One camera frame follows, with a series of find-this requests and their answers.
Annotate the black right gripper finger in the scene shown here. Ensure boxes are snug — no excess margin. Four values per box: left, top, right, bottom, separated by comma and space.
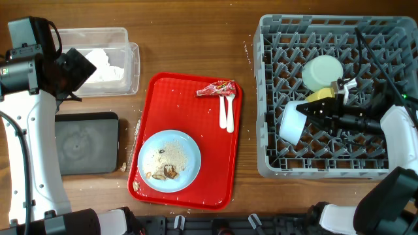
296, 97, 342, 123
307, 116, 342, 136

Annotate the yellow cup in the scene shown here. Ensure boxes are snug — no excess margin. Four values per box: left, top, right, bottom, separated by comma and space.
306, 87, 335, 102

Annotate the light blue bowl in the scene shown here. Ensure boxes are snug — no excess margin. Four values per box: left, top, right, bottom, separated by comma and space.
279, 101, 308, 145

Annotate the green bowl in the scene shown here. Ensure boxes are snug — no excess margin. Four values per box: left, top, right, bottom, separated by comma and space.
302, 55, 344, 92

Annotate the white napkin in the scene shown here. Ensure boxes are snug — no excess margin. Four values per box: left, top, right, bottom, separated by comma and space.
86, 49, 124, 83

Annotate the red snack wrapper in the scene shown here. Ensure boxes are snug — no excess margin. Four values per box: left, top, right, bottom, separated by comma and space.
195, 80, 236, 97

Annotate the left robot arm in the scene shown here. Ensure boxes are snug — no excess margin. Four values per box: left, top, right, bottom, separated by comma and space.
1, 45, 132, 234

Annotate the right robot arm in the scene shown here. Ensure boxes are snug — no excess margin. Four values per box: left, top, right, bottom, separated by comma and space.
295, 98, 417, 234

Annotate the grey dishwasher rack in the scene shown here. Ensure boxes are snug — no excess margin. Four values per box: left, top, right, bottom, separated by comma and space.
253, 14, 417, 180

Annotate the clear plastic bin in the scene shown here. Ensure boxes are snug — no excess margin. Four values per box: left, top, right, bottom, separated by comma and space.
58, 27, 140, 97

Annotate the black tray bin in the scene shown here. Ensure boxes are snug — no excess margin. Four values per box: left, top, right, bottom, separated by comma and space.
55, 112, 120, 176

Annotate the white plastic spoon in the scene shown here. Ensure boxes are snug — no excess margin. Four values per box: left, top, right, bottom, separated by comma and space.
226, 94, 235, 133

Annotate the white plastic fork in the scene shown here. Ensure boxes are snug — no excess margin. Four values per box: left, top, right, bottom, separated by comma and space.
219, 96, 227, 129

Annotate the red serving tray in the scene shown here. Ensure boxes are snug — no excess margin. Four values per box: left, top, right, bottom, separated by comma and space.
127, 72, 239, 210

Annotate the food crumb on table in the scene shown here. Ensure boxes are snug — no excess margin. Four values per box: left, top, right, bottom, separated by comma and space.
120, 163, 127, 172

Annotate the food crumb on tray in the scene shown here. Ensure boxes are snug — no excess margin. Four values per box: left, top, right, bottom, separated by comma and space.
132, 181, 139, 192

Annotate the light blue plate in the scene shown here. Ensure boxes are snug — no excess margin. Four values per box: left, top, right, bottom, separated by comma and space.
137, 130, 202, 193

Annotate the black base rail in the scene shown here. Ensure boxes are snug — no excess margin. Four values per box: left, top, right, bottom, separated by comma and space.
136, 214, 320, 235

